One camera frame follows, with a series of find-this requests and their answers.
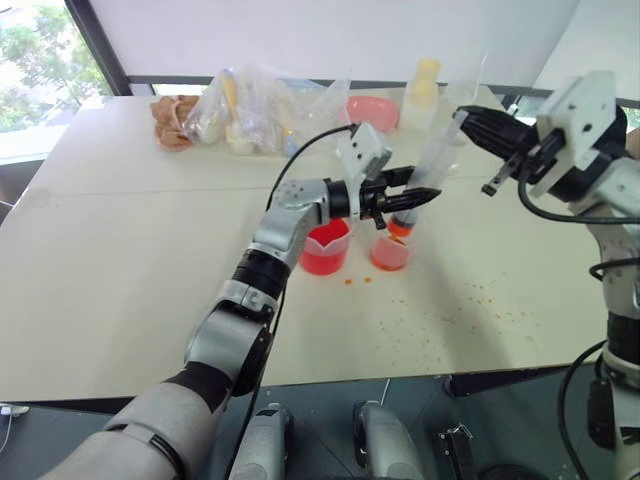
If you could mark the black clamp bracket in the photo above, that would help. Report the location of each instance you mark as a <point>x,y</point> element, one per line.
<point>456,450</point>

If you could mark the small clear cup red liquid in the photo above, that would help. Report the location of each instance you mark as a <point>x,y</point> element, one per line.
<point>390,255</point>

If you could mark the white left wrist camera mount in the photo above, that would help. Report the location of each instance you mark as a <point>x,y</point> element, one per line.
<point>362,150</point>

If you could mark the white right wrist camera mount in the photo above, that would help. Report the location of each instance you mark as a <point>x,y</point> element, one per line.
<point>580,110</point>

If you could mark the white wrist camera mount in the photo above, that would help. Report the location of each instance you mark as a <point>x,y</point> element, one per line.
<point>580,110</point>
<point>362,150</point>

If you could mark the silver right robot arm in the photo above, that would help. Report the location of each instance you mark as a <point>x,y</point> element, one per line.
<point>622,187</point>

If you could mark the dark window frame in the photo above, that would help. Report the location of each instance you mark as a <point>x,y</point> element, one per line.
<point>95,45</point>

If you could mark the silver robot right leg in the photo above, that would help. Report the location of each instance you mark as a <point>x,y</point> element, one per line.
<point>387,442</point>

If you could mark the clear plastic bag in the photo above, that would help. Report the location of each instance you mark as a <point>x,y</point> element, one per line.
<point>260,107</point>

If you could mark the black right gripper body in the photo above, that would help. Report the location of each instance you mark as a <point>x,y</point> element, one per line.
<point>542,155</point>

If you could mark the silver robot leg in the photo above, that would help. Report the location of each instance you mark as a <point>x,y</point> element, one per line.
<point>262,442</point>
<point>387,442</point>

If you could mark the spouted cup of red liquid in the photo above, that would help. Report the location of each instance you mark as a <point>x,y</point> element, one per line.
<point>324,256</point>

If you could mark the brown crumpled cloth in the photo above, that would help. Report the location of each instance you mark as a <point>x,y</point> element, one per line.
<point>167,122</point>

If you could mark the white bottle yellow cap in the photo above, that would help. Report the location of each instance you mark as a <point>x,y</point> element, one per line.
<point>419,107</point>
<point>429,69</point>

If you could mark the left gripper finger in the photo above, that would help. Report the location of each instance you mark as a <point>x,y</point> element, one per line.
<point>412,198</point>
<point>400,175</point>

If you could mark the dark round base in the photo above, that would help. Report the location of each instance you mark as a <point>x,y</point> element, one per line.
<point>505,473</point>

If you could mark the clear plastic syringe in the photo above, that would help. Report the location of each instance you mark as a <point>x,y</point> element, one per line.
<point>434,152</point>

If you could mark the clear plastic beaker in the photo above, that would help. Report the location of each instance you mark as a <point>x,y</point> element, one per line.
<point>465,85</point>

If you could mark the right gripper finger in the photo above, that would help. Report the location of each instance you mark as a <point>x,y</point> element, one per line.
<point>500,146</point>
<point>492,121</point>

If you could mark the silver robot left leg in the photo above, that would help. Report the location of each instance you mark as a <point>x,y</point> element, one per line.
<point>262,442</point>

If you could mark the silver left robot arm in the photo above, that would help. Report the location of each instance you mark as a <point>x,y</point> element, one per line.
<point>280,230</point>

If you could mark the pink plastic bowl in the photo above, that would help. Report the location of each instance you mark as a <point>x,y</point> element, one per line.
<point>372,112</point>

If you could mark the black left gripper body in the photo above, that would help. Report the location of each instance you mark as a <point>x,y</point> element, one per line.
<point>371,199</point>

